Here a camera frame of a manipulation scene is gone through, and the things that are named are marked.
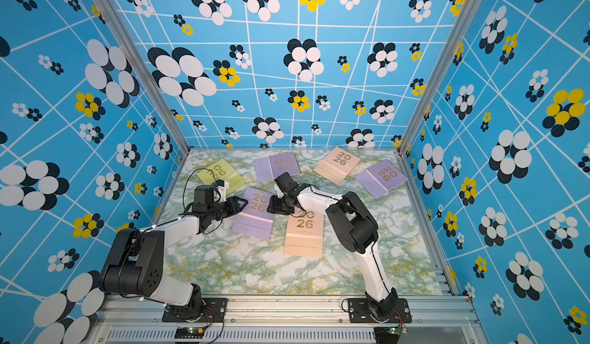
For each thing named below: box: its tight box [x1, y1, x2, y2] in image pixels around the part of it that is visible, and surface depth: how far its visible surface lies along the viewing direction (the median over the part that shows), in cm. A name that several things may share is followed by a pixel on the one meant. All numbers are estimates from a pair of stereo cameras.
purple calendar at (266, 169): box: [253, 152, 301, 183], surface depth 114 cm
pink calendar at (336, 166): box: [313, 145, 361, 186], surface depth 114 cm
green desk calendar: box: [196, 158, 247, 197], surface depth 110 cm
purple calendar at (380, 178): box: [354, 158, 409, 199], surface depth 110 cm
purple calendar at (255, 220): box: [232, 186, 276, 241], surface depth 93 cm
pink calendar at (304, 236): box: [283, 207, 325, 258], surface depth 91 cm
